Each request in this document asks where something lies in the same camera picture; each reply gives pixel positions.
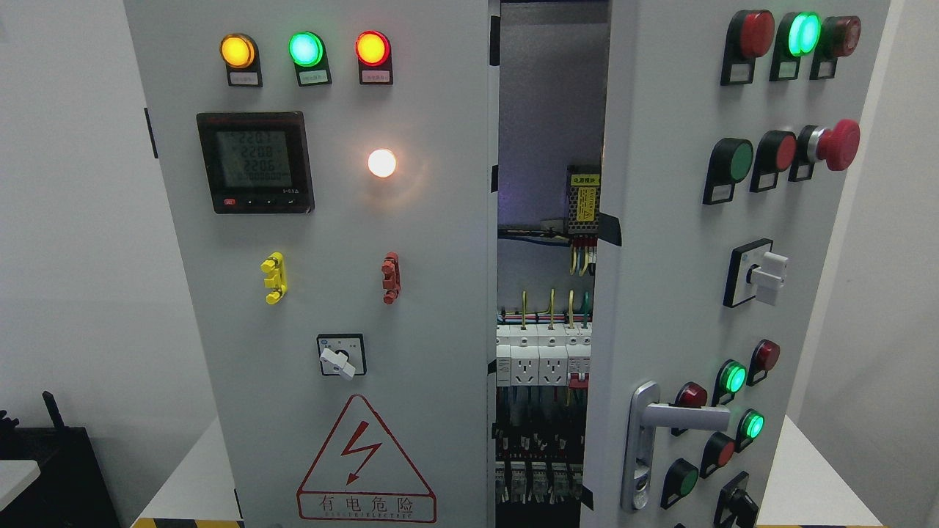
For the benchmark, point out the red indicator light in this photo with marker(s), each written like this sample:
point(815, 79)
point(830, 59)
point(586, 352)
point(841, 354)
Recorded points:
point(374, 56)

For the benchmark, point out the black digital power meter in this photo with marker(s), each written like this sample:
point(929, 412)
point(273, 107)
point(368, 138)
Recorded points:
point(257, 162)

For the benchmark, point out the white socket breaker row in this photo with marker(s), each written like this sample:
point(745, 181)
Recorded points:
point(543, 355)

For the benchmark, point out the black box at left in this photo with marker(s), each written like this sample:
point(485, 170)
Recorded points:
point(70, 490)

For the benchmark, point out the red emergency stop button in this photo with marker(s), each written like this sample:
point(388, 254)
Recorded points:
point(836, 146)

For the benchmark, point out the red terminal connector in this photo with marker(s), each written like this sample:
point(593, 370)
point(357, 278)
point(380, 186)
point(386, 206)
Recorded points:
point(391, 281)

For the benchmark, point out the green indicator light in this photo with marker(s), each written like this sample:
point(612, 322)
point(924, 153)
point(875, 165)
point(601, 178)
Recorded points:
point(310, 60)

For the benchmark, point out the yellow indicator light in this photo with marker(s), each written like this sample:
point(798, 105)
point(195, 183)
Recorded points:
point(242, 61)

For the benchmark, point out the relay terminal row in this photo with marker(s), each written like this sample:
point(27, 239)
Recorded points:
point(537, 466)

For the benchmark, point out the yellow terminal connector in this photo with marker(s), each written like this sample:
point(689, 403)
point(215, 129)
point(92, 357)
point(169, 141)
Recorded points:
point(275, 280)

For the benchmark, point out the grey cabinet door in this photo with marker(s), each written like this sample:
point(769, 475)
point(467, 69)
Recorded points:
point(428, 353)
point(705, 100)

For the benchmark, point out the red electric hazard sign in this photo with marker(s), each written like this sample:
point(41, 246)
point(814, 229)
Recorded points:
point(361, 473)

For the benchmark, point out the white rotary selector switch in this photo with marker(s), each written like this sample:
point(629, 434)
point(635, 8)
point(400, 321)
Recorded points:
point(342, 354)

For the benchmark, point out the metal mesh power supply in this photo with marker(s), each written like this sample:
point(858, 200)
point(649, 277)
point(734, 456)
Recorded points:
point(583, 195)

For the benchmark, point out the silver door lever handle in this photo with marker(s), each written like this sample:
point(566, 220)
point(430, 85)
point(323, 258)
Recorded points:
point(646, 414)

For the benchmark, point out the white glowing indicator light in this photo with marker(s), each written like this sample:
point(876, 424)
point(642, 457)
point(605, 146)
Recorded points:
point(382, 162)

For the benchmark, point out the white rotary switch right door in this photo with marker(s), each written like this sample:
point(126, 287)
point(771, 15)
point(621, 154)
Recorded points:
point(755, 272)

